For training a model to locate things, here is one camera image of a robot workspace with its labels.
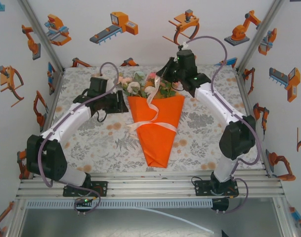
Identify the pink fake flower stem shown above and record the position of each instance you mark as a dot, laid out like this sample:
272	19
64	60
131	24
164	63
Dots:
153	74
163	85

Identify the peach fake flower stem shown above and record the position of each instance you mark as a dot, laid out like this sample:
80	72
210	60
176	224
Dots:
125	81

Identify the mint fake flower stem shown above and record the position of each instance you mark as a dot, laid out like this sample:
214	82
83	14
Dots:
140	75

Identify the cream ribbon with gold print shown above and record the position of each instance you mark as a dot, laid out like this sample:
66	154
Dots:
162	124

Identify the orange wrapping paper sheet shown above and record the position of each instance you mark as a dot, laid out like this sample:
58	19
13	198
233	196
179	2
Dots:
155	143

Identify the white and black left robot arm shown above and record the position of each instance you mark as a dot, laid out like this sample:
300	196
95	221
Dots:
66	121

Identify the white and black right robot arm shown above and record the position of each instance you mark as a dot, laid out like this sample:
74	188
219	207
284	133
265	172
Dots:
212	106

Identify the floral patterned table mat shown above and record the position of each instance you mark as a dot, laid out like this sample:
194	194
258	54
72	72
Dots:
202	148

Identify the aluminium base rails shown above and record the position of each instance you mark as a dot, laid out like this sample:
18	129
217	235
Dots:
152	190

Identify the small board with green light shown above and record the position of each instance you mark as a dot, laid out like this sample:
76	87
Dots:
84	201

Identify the thin white tube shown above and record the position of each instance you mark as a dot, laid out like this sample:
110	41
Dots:
180	218

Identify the black connector box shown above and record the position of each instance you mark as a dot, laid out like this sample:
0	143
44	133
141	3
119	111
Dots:
220	205

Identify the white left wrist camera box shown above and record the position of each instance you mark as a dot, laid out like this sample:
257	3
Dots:
112	85

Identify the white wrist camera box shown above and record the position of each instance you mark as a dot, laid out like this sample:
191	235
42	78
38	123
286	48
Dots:
183	46
112	85

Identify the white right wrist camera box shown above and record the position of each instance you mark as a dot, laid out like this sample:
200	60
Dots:
183	46

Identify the aluminium side rail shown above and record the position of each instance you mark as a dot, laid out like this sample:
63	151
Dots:
252	123
51	108

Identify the aluminium frame post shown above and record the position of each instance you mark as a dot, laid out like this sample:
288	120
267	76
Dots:
261	32
41	32

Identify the aluminium frame leg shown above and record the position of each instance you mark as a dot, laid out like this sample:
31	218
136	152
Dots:
285	217
15	222

